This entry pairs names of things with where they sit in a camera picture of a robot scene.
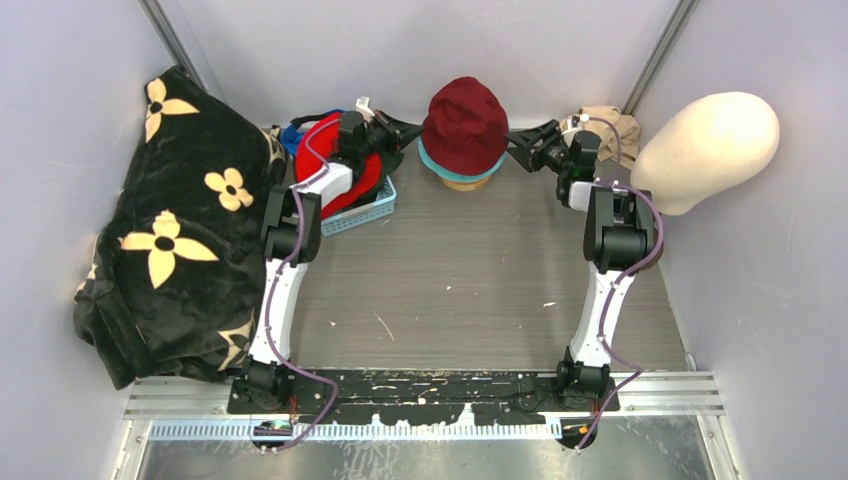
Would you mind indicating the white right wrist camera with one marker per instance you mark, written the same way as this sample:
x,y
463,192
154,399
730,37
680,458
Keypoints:
x,y
573,124

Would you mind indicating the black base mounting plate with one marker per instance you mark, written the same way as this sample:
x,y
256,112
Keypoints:
x,y
422,397

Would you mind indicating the beige crumpled cloth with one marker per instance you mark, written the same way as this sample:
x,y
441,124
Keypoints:
x,y
619,134

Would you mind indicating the beige mannequin head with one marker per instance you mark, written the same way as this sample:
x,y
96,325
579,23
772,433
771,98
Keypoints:
x,y
713,144

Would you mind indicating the bright red bucket hat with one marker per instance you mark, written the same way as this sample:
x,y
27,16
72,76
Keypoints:
x,y
318,143

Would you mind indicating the black floral blanket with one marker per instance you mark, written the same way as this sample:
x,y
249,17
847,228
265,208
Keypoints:
x,y
178,273

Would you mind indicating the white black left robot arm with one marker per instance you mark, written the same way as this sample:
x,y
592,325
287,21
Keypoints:
x,y
342,161

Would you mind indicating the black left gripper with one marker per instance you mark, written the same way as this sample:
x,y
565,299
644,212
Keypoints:
x,y
398,133

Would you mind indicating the dark green bucket hat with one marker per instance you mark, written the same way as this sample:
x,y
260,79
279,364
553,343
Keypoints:
x,y
390,162

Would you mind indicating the cyan bucket hat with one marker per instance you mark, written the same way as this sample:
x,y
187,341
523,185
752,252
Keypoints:
x,y
446,174

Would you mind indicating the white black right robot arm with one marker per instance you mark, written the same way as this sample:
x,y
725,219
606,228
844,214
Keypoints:
x,y
620,239

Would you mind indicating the blue bucket hat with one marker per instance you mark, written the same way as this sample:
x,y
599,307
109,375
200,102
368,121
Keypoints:
x,y
292,135

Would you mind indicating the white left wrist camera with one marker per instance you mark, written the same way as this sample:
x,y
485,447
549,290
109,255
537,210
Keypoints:
x,y
362,106

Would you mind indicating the light blue plastic basket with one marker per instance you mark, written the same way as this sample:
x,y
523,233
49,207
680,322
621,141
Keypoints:
x,y
382,206

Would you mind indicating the dark red bucket hat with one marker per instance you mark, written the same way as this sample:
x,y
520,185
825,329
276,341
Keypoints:
x,y
465,127

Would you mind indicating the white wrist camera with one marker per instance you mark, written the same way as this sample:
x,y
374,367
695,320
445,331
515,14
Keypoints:
x,y
362,106
573,124

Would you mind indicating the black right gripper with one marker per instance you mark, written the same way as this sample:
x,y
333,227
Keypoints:
x,y
528,155

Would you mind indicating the wooden hat stand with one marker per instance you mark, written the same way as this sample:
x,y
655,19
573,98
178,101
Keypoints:
x,y
465,186

